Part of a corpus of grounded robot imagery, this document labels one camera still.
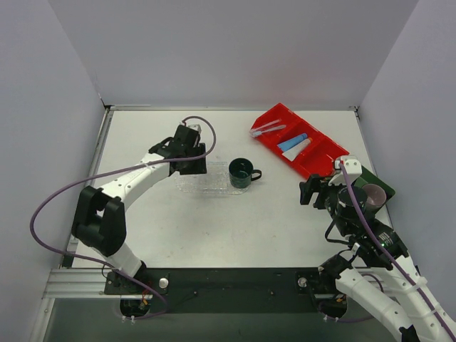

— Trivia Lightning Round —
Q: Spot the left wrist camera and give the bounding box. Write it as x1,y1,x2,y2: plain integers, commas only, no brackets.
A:
181,121,202,143

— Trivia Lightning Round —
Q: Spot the clear textured plastic tray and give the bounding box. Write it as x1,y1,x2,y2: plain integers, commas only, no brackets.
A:
175,162,249,195

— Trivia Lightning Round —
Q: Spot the purple cable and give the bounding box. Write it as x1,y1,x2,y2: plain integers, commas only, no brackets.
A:
318,162,453,334
30,115,217,320

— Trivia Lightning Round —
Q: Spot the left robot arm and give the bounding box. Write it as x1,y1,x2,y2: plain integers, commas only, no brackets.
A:
71,124,207,293

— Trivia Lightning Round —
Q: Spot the dark green mug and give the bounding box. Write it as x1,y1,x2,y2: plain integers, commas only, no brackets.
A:
228,157,262,189

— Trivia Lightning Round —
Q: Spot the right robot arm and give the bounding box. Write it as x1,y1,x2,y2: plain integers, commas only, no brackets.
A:
299,175,455,341

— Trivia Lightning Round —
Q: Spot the red divided bin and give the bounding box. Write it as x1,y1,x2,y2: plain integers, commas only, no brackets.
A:
249,103,348,179

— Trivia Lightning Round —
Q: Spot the white orange-capped toothpaste tube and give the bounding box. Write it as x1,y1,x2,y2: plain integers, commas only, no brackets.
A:
282,138,313,162

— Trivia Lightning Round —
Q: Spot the toothbrush in clear wrapper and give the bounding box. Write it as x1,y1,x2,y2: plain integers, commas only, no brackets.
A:
249,119,286,138

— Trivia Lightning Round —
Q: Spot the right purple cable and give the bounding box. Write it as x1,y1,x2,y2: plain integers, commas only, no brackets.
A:
318,162,453,334

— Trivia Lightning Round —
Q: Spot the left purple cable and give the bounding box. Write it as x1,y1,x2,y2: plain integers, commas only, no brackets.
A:
30,115,217,320

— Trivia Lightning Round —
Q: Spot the aluminium rail frame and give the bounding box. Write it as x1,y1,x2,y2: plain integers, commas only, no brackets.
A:
42,269,141,299

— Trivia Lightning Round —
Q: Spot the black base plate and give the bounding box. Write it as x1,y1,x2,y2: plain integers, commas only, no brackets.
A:
104,267,348,316

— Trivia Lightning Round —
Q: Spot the purple cup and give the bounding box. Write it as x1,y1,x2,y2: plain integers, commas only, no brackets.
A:
362,183,387,212

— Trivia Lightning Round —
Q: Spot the green bin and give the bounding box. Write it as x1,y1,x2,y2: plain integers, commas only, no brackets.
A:
354,166,395,212

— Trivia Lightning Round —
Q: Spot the blue toothpaste tube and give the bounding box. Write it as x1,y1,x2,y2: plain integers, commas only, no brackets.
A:
277,133,308,152

